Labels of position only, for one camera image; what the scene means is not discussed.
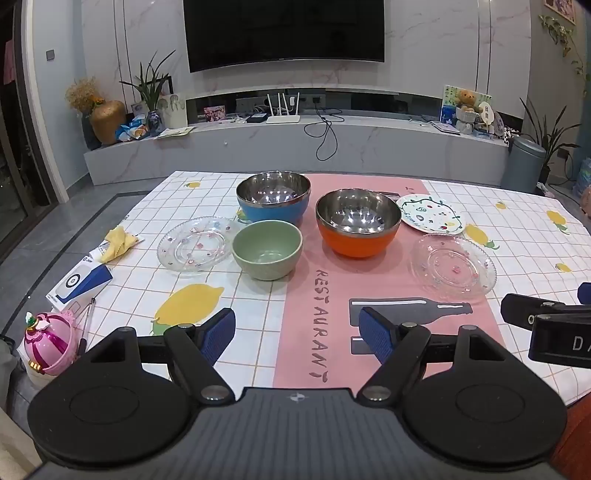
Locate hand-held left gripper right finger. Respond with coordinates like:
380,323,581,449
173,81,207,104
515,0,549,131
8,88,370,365
355,306,509,407

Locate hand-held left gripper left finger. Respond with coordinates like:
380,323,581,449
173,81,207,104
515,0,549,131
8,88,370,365
85,308,237,406

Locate clear glass plate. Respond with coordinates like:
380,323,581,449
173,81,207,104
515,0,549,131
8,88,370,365
156,215,241,273
409,233,498,306

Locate green bowl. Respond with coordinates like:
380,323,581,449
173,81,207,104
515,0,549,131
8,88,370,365
231,220,304,282

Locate orange steel bowl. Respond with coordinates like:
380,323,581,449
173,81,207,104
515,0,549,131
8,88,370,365
315,188,403,260

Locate blue steel bowl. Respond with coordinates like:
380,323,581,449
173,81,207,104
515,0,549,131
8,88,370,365
235,170,313,227

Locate white painted plate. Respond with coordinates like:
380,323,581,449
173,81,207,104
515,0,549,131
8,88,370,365
395,193,464,234

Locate lemon print checked tablecloth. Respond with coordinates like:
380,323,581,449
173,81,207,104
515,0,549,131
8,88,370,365
44,170,591,409

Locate blue water bottle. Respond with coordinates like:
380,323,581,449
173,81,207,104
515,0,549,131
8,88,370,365
572,156,591,199

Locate pen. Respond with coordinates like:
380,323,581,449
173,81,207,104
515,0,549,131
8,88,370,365
76,297,98,356

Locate yellow cloth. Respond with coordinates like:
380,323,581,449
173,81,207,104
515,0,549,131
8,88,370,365
103,224,142,264

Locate grey trash bin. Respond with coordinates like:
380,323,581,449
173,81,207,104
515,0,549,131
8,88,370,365
501,136,547,195

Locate white and blue box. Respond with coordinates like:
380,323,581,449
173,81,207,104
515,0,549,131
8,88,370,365
44,256,114,313

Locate tall potted plant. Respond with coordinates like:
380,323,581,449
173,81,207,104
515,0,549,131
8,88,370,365
519,96,582,186

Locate pink round toy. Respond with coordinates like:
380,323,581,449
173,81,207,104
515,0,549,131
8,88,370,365
23,309,79,376

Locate grey marble television cabinet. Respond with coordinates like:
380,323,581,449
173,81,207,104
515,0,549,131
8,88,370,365
83,115,511,188

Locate white wrapped pot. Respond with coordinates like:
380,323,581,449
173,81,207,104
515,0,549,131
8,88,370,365
454,106,479,135

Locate purple notebook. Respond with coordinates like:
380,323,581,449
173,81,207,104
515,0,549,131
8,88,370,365
427,119,463,136

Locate brown teddy bear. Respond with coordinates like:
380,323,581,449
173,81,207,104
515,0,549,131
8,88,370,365
454,89,479,113

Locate green picture card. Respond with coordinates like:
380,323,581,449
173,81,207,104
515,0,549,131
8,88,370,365
442,84,493,126

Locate blue snack packets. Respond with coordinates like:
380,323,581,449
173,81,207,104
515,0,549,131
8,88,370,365
114,115,151,142

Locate white router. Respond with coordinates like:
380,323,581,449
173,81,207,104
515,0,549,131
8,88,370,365
266,92,302,125

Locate white drawing card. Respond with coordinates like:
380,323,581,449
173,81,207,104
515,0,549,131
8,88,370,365
156,93,189,129

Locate dark vase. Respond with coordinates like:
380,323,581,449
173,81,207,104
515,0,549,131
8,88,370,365
80,113,103,151

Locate gold vase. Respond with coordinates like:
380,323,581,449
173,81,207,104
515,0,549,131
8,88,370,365
89,99,127,145

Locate green leafy plant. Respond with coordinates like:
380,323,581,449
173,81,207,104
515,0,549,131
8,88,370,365
119,49,177,114

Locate hanging vine plant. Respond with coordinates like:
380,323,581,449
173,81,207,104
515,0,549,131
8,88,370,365
539,13,591,95

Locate dried yellow flowers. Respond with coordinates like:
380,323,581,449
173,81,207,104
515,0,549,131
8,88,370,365
64,77,105,114

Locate black television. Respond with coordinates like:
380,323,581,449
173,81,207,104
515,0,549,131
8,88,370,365
183,0,386,74

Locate black cable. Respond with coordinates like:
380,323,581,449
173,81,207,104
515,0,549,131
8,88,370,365
303,102,345,162

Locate framed wall picture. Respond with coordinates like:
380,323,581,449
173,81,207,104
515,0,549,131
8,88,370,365
544,0,578,24

